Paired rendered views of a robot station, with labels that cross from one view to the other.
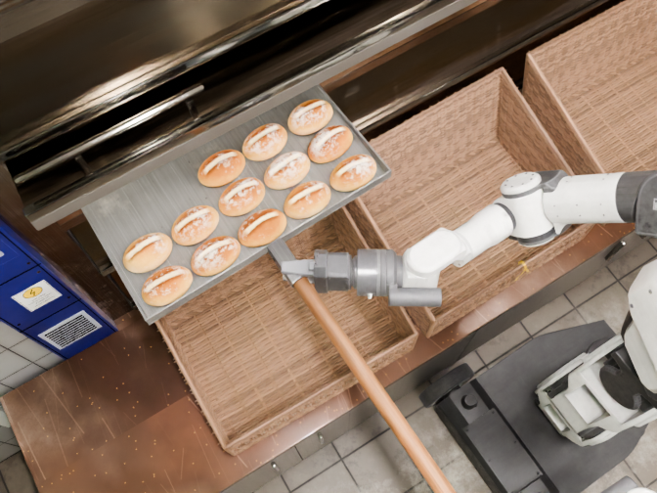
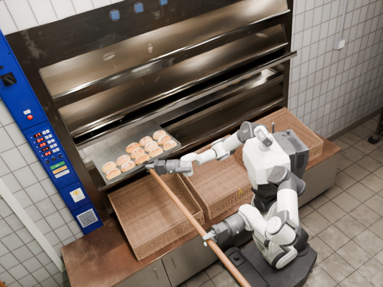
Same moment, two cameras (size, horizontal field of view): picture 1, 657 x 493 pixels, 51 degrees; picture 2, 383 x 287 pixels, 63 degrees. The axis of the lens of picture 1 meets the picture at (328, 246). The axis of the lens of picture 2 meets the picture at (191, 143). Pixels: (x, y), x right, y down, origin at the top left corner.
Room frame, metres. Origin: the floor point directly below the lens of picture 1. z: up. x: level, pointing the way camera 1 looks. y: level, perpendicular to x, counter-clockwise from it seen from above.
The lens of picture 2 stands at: (-1.01, -0.36, 2.51)
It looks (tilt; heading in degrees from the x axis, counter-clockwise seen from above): 38 degrees down; 5
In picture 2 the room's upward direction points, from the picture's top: 11 degrees counter-clockwise
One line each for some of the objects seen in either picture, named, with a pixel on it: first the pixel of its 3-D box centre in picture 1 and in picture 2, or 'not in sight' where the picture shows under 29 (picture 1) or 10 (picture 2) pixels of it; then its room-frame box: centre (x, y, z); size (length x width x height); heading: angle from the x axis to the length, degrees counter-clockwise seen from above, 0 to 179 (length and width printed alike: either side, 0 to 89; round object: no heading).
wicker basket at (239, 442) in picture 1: (278, 312); (155, 208); (0.52, 0.14, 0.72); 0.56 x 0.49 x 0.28; 118
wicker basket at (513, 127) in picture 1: (464, 201); (220, 173); (0.80, -0.38, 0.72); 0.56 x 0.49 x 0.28; 120
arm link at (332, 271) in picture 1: (346, 273); (164, 167); (0.44, -0.03, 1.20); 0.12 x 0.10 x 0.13; 86
